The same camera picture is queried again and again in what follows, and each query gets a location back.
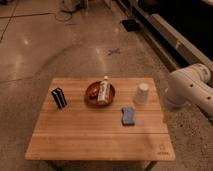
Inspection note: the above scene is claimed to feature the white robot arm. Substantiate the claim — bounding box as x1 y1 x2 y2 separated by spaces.
164 63 213 117

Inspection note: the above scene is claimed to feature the white plastic bottle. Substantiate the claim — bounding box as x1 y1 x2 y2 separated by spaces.
97 76 110 104

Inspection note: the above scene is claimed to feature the brown wooden bowl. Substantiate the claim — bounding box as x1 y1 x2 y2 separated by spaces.
84 81 116 106

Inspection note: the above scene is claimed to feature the blue sponge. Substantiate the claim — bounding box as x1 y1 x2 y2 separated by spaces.
122 106 135 126

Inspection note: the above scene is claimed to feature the wooden folding table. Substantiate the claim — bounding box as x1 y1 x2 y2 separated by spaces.
25 78 175 162

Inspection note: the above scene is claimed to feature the black floor plate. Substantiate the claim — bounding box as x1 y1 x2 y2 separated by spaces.
121 19 140 32

